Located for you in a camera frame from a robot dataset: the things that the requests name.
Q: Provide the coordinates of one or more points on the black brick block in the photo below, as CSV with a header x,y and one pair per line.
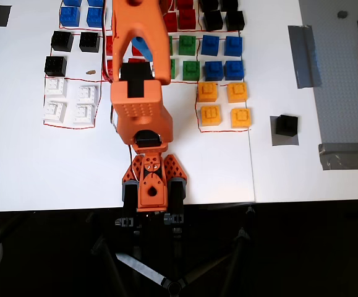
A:
x,y
235,20
62,41
89,42
287,125
213,21
55,66
229,4
209,4

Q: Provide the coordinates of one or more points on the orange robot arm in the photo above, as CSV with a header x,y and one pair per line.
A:
x,y
141,105

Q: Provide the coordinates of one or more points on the orange robot arm base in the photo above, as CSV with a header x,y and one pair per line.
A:
x,y
152,198

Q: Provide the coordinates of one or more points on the green stacked brick block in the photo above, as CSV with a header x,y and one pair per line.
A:
x,y
187,45
173,69
170,46
191,71

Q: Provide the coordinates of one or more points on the blue stacked brick block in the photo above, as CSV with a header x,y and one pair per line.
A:
x,y
234,70
70,17
210,45
233,46
96,17
72,2
213,71
96,2

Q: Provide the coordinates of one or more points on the white stacked brick block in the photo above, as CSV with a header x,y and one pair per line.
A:
x,y
83,114
54,110
86,89
55,87

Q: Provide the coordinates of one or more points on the yellow stacked brick block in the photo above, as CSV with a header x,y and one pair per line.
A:
x,y
240,117
211,115
207,92
236,92

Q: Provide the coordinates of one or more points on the grey square tape marker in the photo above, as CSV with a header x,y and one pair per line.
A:
x,y
285,141

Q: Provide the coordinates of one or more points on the small brown debris piece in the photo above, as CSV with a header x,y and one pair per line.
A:
x,y
90,72

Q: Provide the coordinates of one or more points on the black grey table clamp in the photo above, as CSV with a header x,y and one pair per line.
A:
x,y
130,198
176,198

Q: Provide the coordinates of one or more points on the grey studded baseplate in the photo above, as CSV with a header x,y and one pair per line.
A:
x,y
336,92

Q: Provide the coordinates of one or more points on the small grey brick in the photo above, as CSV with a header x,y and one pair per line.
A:
x,y
342,14

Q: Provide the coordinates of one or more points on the grey duct tape strip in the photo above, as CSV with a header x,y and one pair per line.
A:
x,y
304,55
347,160

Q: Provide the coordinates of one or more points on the black camera tripod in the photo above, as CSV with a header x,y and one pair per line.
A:
x,y
144,269

